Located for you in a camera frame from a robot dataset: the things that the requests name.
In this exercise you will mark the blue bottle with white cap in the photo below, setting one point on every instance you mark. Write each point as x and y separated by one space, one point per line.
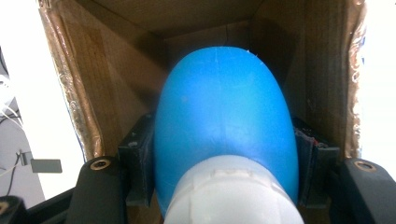
224 130

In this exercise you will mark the cardboard box with blue outside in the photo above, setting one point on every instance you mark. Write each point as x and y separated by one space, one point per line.
124 77

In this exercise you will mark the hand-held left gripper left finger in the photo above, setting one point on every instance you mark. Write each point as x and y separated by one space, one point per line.
140 161

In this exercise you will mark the dark tape piece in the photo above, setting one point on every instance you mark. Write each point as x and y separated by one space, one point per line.
46 165

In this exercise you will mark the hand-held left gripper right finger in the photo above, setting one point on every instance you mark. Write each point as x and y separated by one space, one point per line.
311 168

